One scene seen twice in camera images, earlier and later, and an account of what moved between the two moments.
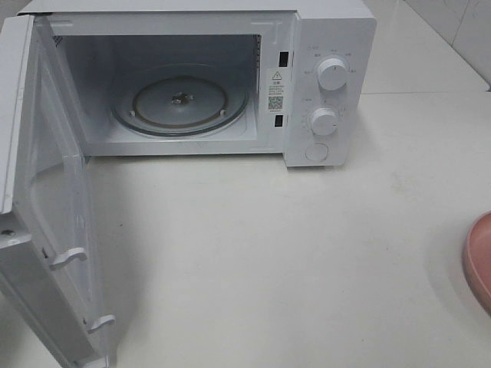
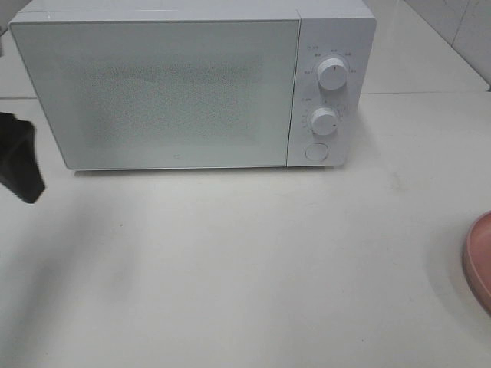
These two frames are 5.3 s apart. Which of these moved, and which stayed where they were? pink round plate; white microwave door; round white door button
Moved: white microwave door
Stayed: pink round plate; round white door button
